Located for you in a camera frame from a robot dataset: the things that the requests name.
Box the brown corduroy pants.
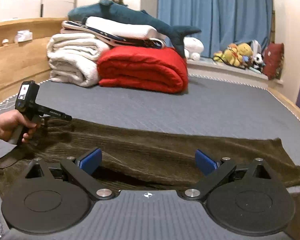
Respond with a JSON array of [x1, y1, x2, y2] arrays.
[[0, 118, 300, 196]]

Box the person left hand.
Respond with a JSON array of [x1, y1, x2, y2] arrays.
[[0, 109, 40, 143]]

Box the grey bed mattress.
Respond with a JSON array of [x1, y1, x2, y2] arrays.
[[0, 74, 300, 238]]

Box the white folded blanket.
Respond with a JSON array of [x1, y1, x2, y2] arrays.
[[46, 33, 110, 87]]

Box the white tissue box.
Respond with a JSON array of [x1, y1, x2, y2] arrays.
[[14, 30, 33, 43]]

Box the panda plush toy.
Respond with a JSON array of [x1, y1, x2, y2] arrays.
[[253, 53, 265, 72]]

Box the yellow plush toy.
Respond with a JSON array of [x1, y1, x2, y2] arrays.
[[212, 43, 253, 69]]

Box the white folded pillow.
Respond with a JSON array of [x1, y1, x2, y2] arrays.
[[85, 16, 167, 40]]

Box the red folded quilt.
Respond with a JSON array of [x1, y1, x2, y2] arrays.
[[97, 46, 189, 94]]

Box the blue shark plush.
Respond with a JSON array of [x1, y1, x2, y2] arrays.
[[68, 0, 202, 58]]

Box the white plush toy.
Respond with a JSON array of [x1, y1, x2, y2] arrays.
[[184, 37, 204, 61]]

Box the dark red cushion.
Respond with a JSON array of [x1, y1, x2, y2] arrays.
[[263, 43, 285, 80]]

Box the blue curtain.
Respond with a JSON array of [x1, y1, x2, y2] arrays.
[[158, 0, 273, 57]]

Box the wooden bed frame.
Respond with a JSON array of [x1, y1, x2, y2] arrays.
[[0, 17, 300, 126]]

